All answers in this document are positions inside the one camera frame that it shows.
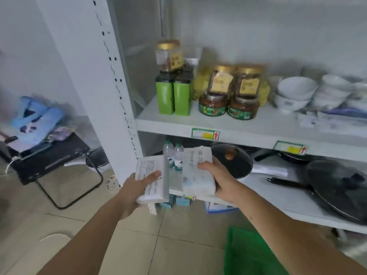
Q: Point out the person's left hand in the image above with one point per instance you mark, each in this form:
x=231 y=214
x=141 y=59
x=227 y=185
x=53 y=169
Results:
x=134 y=191

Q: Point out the person's right hand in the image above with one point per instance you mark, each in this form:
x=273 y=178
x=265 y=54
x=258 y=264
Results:
x=222 y=180

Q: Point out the person's left thumb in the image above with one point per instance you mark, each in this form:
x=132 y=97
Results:
x=152 y=176

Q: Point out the person's right thumb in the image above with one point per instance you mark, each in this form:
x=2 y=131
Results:
x=207 y=166

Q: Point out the white tissue pack grey print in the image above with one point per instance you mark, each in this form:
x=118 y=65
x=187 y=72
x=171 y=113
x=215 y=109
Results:
x=152 y=180

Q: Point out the white tissue pack blue print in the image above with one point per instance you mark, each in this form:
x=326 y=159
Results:
x=197 y=171

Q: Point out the person's right forearm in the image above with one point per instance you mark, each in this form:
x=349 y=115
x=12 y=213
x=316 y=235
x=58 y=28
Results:
x=292 y=237

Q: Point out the person's left forearm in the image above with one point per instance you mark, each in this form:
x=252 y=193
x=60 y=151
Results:
x=83 y=237

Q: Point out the black pot lid wooden knob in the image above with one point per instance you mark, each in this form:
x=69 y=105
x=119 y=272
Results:
x=232 y=158

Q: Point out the clear water bottle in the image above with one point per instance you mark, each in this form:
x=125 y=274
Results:
x=168 y=153
x=178 y=156

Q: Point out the green shelf label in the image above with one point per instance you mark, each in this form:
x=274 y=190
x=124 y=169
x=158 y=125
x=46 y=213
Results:
x=290 y=148
x=205 y=134

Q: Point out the blue small box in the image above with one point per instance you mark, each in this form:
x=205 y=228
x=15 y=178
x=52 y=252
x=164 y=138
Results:
x=182 y=201

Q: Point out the white power plug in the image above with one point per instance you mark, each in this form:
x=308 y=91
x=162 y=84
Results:
x=112 y=184

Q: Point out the white blue cardboard box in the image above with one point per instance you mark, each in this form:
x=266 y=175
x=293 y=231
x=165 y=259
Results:
x=219 y=207

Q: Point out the white metal shelf rack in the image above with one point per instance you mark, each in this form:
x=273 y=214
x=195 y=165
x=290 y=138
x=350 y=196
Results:
x=200 y=111

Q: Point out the green-label glass sauce jar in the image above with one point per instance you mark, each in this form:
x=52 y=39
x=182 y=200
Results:
x=212 y=104
x=243 y=107

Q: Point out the black frying pan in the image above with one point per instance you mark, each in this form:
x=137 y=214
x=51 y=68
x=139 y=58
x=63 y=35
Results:
x=282 y=157

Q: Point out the green tin box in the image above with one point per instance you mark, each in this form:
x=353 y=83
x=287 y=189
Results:
x=182 y=94
x=165 y=93

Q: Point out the yellow packet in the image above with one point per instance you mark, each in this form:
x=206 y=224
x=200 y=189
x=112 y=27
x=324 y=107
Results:
x=200 y=81

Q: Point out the gold-lid clear plastic jar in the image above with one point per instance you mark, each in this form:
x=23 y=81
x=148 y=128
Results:
x=220 y=80
x=248 y=81
x=169 y=55

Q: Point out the green plastic bag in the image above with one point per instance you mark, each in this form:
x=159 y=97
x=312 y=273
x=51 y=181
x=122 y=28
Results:
x=249 y=254

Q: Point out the black folding stool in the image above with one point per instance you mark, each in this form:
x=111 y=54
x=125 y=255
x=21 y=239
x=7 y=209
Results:
x=54 y=166

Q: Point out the white ceramic bowl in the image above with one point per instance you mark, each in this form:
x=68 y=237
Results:
x=289 y=104
x=296 y=87

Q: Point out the black wok with lid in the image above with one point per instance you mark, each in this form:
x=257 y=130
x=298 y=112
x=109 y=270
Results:
x=335 y=187

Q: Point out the white patterned cloth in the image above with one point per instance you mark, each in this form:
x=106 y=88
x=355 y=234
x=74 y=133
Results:
x=332 y=121

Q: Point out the stack of white bowls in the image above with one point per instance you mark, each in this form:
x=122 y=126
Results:
x=332 y=93

